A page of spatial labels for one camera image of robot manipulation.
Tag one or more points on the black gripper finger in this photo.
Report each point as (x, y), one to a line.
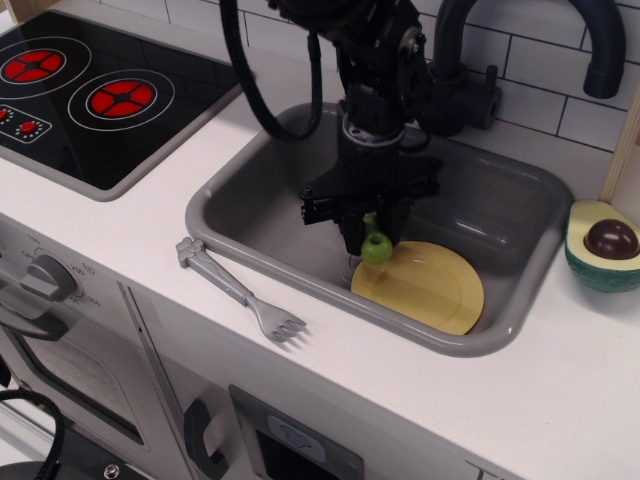
(391, 218)
(352, 228)

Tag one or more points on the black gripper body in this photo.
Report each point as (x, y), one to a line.
(368, 174)

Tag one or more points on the grey spatula green handle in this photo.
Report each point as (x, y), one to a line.
(376, 246)

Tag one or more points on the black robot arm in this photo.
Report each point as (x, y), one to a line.
(380, 55)

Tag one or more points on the yellow plate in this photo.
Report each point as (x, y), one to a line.
(426, 282)

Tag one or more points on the grey plastic sink basin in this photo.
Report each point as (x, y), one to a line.
(506, 218)

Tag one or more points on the black faucet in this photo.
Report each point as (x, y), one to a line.
(454, 101)

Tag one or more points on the grey toy fork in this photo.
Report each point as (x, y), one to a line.
(276, 324)

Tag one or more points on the toy avocado half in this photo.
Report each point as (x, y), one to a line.
(602, 247)

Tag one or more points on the toy dishwasher panel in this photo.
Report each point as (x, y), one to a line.
(280, 447)

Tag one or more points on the black toy stove top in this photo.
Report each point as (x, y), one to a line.
(94, 108)

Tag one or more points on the toy oven door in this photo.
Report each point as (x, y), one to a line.
(96, 376)

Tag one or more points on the grey oven knob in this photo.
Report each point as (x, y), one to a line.
(48, 279)

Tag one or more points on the wooden frame post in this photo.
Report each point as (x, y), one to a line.
(622, 153)

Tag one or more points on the dark grey cabinet handle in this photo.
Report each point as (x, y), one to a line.
(196, 419)

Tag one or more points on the grey oven door handle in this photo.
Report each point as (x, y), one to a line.
(27, 318)

